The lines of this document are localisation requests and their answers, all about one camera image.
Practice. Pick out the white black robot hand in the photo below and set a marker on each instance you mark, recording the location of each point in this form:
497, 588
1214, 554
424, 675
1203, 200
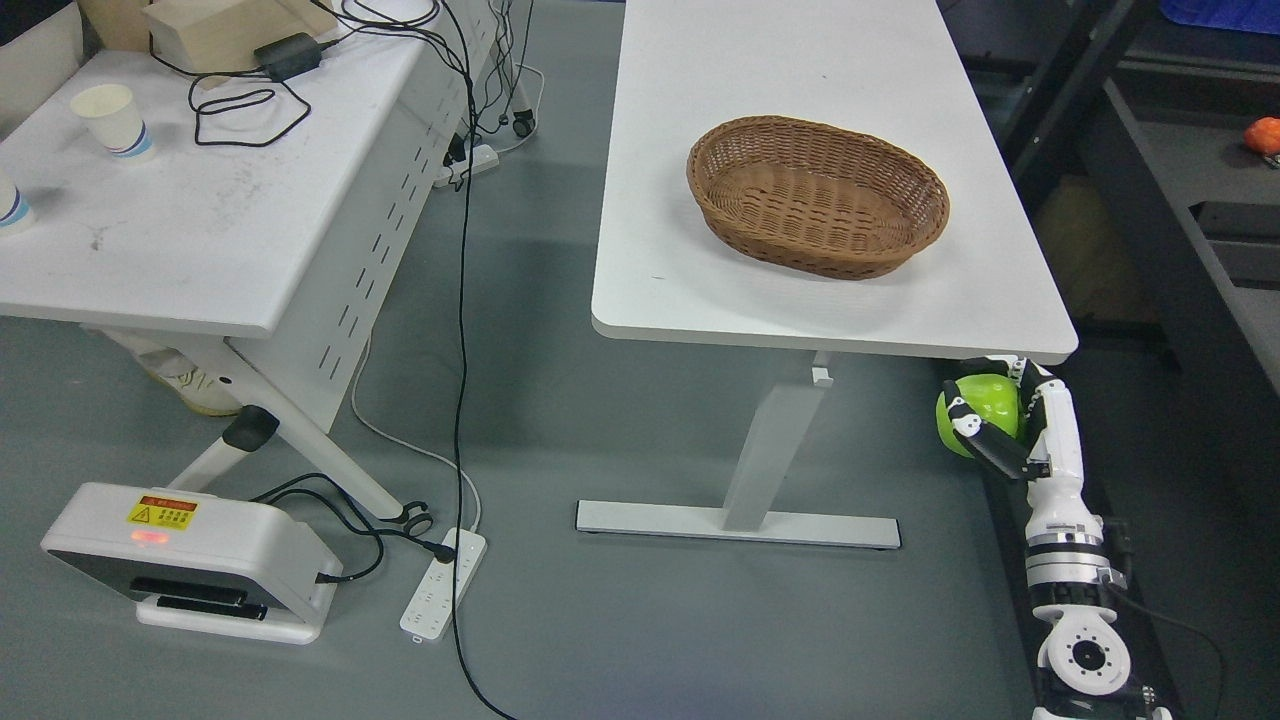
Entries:
1047, 454

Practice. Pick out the green apple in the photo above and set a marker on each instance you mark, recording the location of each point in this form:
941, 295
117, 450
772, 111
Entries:
995, 397

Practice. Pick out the orange fruit on shelf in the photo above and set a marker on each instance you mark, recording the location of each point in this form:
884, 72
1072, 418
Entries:
1263, 137

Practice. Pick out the brown wicker basket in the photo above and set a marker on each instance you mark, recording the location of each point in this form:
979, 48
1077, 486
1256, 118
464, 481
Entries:
815, 198

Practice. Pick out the white standing desk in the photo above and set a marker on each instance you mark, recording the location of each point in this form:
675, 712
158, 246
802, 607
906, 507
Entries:
883, 68

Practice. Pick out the white power strip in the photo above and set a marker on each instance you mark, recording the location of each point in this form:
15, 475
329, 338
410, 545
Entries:
430, 609
456, 171

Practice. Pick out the far white power strip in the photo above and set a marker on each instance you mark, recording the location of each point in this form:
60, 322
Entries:
456, 171

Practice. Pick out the white folding table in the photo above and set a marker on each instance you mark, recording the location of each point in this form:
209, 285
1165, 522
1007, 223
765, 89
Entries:
267, 267

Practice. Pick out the white black floor device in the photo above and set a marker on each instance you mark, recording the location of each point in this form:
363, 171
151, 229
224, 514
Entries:
199, 562

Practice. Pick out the black power adapter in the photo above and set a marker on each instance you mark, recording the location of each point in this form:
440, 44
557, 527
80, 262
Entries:
289, 57

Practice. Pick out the person leg beige trousers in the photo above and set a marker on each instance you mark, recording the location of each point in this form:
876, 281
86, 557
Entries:
196, 389

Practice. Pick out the paper cup blue stripe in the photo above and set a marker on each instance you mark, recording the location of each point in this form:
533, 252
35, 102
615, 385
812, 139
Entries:
111, 115

